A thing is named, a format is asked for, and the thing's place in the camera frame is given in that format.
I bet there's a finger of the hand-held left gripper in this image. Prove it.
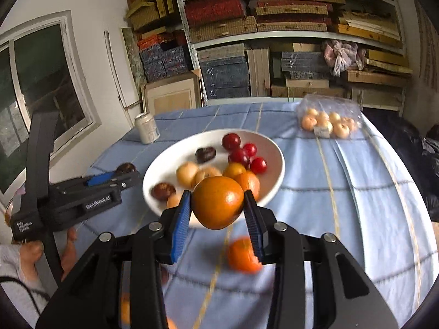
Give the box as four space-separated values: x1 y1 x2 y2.
86 171 142 197
83 171 118 187

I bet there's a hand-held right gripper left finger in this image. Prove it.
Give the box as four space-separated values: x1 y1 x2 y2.
36 189 193 329

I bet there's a pack of yellow apples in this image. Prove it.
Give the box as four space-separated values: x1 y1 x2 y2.
301 107 357 139

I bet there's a pink plastic bag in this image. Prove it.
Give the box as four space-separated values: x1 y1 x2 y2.
324 40 367 76

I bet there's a clear plastic clamshell box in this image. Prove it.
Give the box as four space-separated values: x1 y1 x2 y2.
297 94 363 140

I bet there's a black cable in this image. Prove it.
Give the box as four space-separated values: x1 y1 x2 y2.
0 276 39 316

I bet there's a blue checked tablecloth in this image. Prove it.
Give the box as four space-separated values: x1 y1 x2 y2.
74 102 439 329

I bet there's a white framed window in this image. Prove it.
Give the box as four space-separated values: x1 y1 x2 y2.
0 10 102 206

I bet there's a white metal shelf rack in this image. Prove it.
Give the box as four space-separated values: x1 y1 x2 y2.
170 0 410 117

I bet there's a white plate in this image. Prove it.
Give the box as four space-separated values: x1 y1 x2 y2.
142 128 286 229

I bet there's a person's left forearm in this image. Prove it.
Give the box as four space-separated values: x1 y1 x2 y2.
0 245 49 316

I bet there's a white stick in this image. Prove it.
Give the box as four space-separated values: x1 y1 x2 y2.
104 30 133 108

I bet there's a black bag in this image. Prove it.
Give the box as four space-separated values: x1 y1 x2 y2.
364 108 439 222

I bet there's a stack of woven storage boxes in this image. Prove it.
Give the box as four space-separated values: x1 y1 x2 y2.
125 0 414 98

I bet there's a white can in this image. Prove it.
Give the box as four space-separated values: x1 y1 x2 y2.
134 112 161 144

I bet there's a person's left hand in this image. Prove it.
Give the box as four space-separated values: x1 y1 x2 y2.
19 228 78 284

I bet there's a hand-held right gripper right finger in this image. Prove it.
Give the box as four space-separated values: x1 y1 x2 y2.
244 189 400 329

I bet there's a marble patterned board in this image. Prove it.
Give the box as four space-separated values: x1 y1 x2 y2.
122 27 148 84

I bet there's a small yellow apple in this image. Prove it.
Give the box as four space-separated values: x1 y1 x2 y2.
176 162 199 187
191 166 223 187
166 192 184 209

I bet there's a light wooden framed panel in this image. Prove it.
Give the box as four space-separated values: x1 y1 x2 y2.
141 72 203 114

